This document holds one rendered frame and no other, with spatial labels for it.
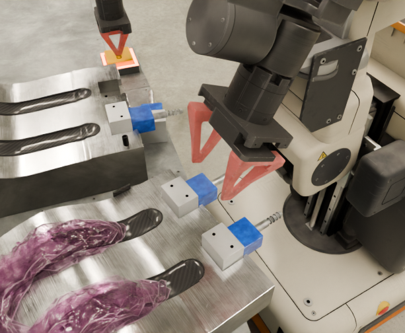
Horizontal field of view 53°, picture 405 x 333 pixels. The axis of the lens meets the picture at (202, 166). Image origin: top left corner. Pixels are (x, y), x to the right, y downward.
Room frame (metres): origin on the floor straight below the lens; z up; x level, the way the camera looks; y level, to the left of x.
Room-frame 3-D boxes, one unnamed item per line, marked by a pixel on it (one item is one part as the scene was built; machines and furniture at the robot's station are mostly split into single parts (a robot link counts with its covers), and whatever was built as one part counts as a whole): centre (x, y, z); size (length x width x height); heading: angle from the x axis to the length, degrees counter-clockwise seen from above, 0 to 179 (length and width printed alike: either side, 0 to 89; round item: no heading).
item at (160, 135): (0.65, 0.10, 0.83); 0.13 x 0.05 x 0.05; 7
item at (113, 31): (0.87, 0.20, 0.88); 0.07 x 0.07 x 0.09; 18
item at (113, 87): (0.65, 0.17, 0.87); 0.05 x 0.05 x 0.04; 18
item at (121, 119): (0.56, 0.10, 0.89); 0.13 x 0.05 x 0.05; 108
